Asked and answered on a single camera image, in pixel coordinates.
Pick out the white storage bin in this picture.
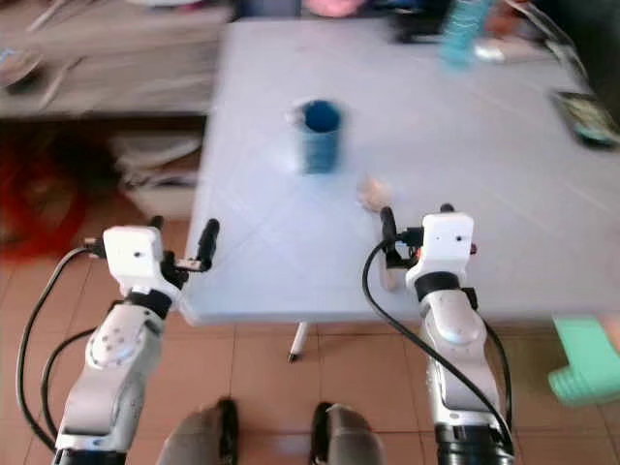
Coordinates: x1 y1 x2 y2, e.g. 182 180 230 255
118 174 204 222

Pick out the small beige crumpled tissue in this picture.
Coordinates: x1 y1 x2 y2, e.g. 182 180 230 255
357 176 390 213

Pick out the white folding table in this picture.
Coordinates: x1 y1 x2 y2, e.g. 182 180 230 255
182 17 620 365

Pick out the grey white bin lid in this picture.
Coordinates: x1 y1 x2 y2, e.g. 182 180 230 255
107 131 200 177

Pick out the blue cup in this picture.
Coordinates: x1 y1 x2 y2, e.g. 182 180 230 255
294 99 346 176

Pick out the grey wooden side table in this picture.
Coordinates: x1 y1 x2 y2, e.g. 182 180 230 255
0 0 232 119

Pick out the metal spoon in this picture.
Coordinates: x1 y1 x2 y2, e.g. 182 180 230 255
37 56 84 109

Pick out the grey robot left foot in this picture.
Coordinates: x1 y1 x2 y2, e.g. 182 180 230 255
155 397 239 465

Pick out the grey robot foot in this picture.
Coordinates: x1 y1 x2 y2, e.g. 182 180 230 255
155 397 239 465
310 402 394 465

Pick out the teal bottle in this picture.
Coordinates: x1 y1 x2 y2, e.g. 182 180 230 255
438 0 497 71

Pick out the grey robot right foot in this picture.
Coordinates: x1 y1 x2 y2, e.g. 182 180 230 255
310 402 394 465

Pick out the green plastic stool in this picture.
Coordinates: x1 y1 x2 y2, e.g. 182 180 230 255
547 315 620 406

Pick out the pink round object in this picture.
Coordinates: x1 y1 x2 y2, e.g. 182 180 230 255
300 0 365 18

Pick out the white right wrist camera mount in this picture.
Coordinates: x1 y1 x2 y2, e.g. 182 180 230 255
405 211 476 296

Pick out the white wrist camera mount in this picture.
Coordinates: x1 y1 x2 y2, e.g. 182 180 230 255
104 225 177 301
405 211 476 296

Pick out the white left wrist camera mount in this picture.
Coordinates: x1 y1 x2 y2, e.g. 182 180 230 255
104 225 177 301

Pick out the long black right arm cable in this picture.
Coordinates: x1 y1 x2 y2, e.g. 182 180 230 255
361 237 514 456

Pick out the short black right arm cable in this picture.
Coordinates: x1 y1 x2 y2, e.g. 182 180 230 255
480 320 515 427

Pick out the short black arm cable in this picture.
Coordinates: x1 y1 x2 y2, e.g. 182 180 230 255
42 327 100 442
480 320 515 427

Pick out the short black left arm cable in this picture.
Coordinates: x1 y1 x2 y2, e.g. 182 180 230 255
42 327 100 442

